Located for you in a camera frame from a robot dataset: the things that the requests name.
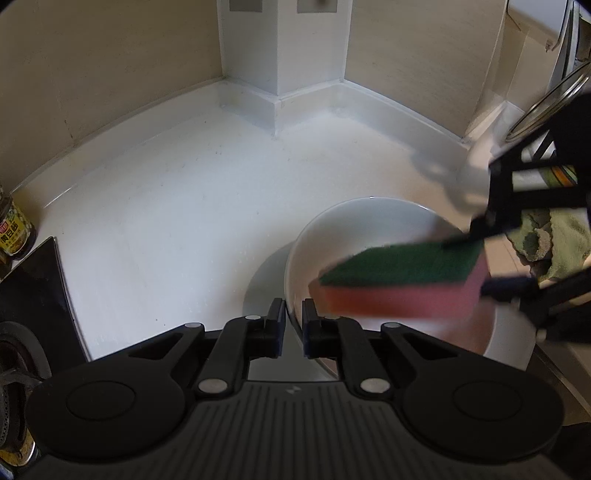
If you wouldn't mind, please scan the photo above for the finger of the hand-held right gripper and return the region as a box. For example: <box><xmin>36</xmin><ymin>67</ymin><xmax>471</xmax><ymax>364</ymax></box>
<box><xmin>480</xmin><ymin>261</ymin><xmax>591</xmax><ymax>344</ymax></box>
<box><xmin>441</xmin><ymin>90</ymin><xmax>591</xmax><ymax>247</ymax></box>

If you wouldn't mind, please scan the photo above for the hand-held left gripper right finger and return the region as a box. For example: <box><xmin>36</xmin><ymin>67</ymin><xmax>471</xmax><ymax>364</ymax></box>
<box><xmin>302</xmin><ymin>298</ymin><xmax>467</xmax><ymax>398</ymax></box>

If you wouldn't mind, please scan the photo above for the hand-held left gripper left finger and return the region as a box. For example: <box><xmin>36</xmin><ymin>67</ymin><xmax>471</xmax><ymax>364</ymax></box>
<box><xmin>127</xmin><ymin>298</ymin><xmax>286</xmax><ymax>400</ymax></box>

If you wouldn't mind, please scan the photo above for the green and pink sponge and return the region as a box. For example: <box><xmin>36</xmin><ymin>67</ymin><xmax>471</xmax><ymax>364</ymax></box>
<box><xmin>308</xmin><ymin>240</ymin><xmax>492</xmax><ymax>321</ymax></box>

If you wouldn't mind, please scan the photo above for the white ceramic bowl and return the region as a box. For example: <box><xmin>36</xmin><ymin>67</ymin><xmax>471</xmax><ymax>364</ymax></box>
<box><xmin>285</xmin><ymin>197</ymin><xmax>539</xmax><ymax>381</ymax></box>

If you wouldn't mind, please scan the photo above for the striped colourful item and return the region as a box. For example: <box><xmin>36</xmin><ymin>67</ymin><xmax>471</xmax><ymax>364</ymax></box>
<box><xmin>540</xmin><ymin>164</ymin><xmax>580</xmax><ymax>189</ymax></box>

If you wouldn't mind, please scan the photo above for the green dish cloth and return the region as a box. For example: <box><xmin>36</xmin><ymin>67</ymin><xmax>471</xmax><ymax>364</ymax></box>
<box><xmin>505</xmin><ymin>208</ymin><xmax>591</xmax><ymax>282</ymax></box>

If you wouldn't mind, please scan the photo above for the metal rimmed pot lid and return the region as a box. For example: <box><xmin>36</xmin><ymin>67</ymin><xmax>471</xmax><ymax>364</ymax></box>
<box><xmin>505</xmin><ymin>62</ymin><xmax>591</xmax><ymax>141</ymax></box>

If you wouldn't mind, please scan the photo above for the black glass cooktop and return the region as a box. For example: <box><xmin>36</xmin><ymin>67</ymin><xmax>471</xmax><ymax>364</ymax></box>
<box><xmin>0</xmin><ymin>237</ymin><xmax>90</xmax><ymax>467</ymax></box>

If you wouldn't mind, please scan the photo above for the gas stove burner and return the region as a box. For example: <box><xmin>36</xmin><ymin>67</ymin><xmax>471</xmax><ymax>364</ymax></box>
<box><xmin>0</xmin><ymin>320</ymin><xmax>52</xmax><ymax>462</ymax></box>

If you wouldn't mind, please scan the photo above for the sauce jar with checked lid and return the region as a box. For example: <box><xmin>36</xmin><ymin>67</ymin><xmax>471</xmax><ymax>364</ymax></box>
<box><xmin>0</xmin><ymin>185</ymin><xmax>37</xmax><ymax>266</ymax></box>

